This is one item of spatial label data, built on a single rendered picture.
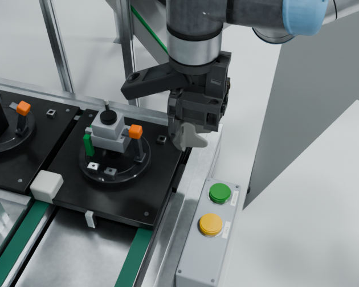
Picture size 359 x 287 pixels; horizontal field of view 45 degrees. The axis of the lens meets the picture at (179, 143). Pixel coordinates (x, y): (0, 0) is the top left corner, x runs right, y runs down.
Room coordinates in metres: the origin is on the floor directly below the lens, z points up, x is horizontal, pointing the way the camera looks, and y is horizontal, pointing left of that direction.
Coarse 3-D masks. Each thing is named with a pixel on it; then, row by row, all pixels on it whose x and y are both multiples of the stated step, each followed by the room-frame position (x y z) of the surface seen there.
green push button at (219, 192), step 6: (216, 186) 0.47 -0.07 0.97; (222, 186) 0.47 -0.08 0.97; (228, 186) 0.47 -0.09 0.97; (210, 192) 0.46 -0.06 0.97; (216, 192) 0.46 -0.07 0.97; (222, 192) 0.46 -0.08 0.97; (228, 192) 0.46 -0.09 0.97; (216, 198) 0.45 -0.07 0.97; (222, 198) 0.45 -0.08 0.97; (228, 198) 0.45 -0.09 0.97
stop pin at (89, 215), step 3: (87, 210) 0.42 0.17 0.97; (87, 213) 0.42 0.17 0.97; (90, 213) 0.42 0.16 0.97; (93, 213) 0.42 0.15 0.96; (87, 216) 0.41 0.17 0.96; (90, 216) 0.41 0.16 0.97; (93, 216) 0.42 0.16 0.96; (87, 219) 0.41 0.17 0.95; (90, 219) 0.41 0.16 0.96; (93, 219) 0.41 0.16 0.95; (87, 222) 0.41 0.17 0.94; (90, 222) 0.41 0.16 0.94; (93, 222) 0.41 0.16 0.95; (96, 222) 0.42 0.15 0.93; (90, 225) 0.41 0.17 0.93; (93, 225) 0.41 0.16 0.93
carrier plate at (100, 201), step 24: (72, 144) 0.58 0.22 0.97; (168, 144) 0.58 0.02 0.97; (48, 168) 0.52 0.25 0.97; (72, 168) 0.52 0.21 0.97; (168, 168) 0.52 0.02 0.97; (72, 192) 0.46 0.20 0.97; (96, 192) 0.46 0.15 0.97; (120, 192) 0.46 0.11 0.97; (144, 192) 0.46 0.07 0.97; (168, 192) 0.47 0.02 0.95; (120, 216) 0.41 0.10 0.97; (144, 216) 0.41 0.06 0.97
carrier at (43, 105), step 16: (16, 96) 0.73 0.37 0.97; (16, 112) 0.65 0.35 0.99; (32, 112) 0.67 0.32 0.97; (64, 112) 0.67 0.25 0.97; (80, 112) 0.69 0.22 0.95; (16, 128) 0.61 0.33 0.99; (32, 128) 0.61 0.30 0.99; (48, 128) 0.63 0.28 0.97; (64, 128) 0.63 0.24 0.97; (0, 144) 0.56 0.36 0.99; (16, 144) 0.56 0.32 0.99; (32, 144) 0.58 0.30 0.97; (48, 144) 0.58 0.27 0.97; (0, 160) 0.54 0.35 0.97; (16, 160) 0.54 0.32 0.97; (32, 160) 0.54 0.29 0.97; (48, 160) 0.55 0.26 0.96; (0, 176) 0.50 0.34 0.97; (16, 176) 0.50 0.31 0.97; (32, 176) 0.50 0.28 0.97; (16, 192) 0.47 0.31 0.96
